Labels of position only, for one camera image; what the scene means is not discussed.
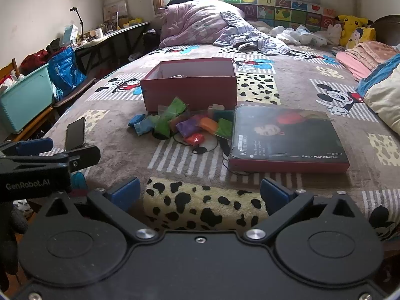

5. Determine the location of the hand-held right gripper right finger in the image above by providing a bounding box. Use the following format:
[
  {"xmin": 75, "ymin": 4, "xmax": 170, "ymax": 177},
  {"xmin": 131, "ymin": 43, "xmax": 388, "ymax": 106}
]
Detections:
[{"xmin": 244, "ymin": 177, "xmax": 366, "ymax": 243}]

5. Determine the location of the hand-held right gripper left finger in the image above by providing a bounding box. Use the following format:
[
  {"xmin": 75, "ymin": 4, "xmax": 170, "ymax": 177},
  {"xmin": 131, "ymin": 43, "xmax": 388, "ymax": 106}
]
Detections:
[{"xmin": 37, "ymin": 176, "xmax": 158, "ymax": 243}]

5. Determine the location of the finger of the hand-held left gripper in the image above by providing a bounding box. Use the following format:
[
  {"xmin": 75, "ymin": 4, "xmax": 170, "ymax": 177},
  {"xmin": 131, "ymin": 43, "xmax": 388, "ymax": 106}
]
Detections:
[
  {"xmin": 0, "ymin": 137, "xmax": 54, "ymax": 157},
  {"xmin": 37, "ymin": 144, "xmax": 101, "ymax": 173}
]

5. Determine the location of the purple clay bag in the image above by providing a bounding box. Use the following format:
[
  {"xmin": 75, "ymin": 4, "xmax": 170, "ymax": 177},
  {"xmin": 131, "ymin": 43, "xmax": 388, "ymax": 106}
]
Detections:
[{"xmin": 175, "ymin": 119, "xmax": 197, "ymax": 137}]

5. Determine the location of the pile of coloured clay packets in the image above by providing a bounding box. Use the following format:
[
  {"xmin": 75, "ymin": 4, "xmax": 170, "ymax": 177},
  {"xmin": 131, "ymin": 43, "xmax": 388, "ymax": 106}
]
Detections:
[{"xmin": 127, "ymin": 97, "xmax": 235, "ymax": 147}]

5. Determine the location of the red cardboard box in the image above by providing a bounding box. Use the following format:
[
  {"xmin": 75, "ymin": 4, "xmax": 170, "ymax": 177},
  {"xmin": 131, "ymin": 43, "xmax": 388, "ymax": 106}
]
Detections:
[{"xmin": 139, "ymin": 57, "xmax": 238, "ymax": 113}]

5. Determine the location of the black smartphone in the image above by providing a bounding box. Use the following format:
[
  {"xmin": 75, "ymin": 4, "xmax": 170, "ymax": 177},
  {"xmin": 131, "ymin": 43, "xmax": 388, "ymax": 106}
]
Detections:
[{"xmin": 64, "ymin": 117, "xmax": 86, "ymax": 151}]

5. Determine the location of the teal storage bin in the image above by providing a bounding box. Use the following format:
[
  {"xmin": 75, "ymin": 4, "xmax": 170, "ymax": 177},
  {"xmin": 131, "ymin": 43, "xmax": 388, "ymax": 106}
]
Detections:
[{"xmin": 0, "ymin": 63, "xmax": 54, "ymax": 134}]

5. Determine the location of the white plastic bag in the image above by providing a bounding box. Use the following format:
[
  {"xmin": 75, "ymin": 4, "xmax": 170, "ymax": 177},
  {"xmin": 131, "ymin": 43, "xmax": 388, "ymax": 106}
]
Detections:
[{"xmin": 0, "ymin": 74, "xmax": 24, "ymax": 94}]

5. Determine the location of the blue plastic bag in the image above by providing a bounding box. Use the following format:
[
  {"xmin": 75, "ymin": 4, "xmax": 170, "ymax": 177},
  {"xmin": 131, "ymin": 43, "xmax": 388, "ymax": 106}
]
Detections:
[{"xmin": 47, "ymin": 47, "xmax": 87, "ymax": 97}]

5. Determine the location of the wooden chair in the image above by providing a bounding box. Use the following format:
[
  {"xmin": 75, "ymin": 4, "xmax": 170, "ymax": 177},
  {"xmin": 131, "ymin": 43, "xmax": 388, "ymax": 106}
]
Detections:
[{"xmin": 0, "ymin": 58, "xmax": 19, "ymax": 82}]

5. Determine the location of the red bag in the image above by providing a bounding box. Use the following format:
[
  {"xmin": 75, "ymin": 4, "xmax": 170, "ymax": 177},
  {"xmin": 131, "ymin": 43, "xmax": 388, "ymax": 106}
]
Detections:
[{"xmin": 20, "ymin": 49, "xmax": 49, "ymax": 75}]

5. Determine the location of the black bag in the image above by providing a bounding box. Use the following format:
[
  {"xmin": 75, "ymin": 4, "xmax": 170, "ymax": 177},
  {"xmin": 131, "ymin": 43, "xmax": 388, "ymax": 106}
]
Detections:
[{"xmin": 46, "ymin": 37, "xmax": 68, "ymax": 55}]

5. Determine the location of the pale blue packet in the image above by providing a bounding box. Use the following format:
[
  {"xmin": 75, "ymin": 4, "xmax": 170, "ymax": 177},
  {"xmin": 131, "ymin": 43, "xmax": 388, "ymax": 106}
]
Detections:
[{"xmin": 61, "ymin": 24, "xmax": 79, "ymax": 46}]

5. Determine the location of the black gooseneck holder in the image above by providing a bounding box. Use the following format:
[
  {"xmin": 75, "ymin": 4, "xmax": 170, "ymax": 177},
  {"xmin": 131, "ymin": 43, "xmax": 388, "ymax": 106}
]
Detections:
[{"xmin": 69, "ymin": 6, "xmax": 86, "ymax": 38}]

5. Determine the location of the dark desk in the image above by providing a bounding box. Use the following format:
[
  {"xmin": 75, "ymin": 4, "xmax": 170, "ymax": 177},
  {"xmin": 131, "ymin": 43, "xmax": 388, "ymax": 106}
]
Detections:
[{"xmin": 75, "ymin": 21, "xmax": 151, "ymax": 72}]

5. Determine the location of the blue and cream quilt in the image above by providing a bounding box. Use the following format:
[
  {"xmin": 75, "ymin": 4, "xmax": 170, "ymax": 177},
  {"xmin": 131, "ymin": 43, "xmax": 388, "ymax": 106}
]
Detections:
[{"xmin": 354, "ymin": 53, "xmax": 400, "ymax": 127}]

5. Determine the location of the white garment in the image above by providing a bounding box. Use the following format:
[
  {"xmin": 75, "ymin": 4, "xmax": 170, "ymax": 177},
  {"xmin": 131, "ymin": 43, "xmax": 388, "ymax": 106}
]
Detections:
[{"xmin": 269, "ymin": 25, "xmax": 329, "ymax": 46}]

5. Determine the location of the lavender garment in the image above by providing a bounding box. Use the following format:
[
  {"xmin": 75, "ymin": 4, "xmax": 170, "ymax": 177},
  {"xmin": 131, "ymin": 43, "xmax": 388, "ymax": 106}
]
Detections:
[{"xmin": 213, "ymin": 11, "xmax": 293, "ymax": 55}]

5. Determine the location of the folded pink blanket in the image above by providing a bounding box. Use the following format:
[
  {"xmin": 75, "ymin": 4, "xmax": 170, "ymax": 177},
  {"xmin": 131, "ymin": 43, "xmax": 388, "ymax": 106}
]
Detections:
[{"xmin": 336, "ymin": 40, "xmax": 399, "ymax": 80}]

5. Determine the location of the purple duvet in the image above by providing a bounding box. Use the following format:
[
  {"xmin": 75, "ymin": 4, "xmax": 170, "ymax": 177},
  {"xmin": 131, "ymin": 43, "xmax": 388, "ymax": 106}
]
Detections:
[{"xmin": 159, "ymin": 0, "xmax": 246, "ymax": 48}]

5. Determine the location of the alphabet foam mat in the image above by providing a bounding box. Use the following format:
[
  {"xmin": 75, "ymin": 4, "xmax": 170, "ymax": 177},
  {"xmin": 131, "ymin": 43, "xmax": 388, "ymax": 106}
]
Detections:
[{"xmin": 200, "ymin": 0, "xmax": 338, "ymax": 27}]

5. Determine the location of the yellow plush toy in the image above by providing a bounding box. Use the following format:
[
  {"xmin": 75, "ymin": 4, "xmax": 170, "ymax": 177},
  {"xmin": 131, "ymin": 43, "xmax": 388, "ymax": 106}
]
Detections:
[{"xmin": 335, "ymin": 14, "xmax": 377, "ymax": 49}]

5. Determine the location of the dark brown chair back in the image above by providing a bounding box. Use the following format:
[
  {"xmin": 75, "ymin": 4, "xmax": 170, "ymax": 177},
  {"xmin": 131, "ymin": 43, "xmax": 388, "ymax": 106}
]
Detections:
[{"xmin": 370, "ymin": 15, "xmax": 400, "ymax": 43}]

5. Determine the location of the black earphone cable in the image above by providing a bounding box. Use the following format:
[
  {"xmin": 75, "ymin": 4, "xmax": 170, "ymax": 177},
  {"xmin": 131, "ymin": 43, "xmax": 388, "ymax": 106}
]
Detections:
[{"xmin": 170, "ymin": 133, "xmax": 251, "ymax": 176}]

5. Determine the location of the picture frame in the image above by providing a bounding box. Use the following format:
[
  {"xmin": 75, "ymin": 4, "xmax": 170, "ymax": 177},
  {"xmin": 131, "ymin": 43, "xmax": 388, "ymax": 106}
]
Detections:
[{"xmin": 103, "ymin": 0, "xmax": 129, "ymax": 22}]

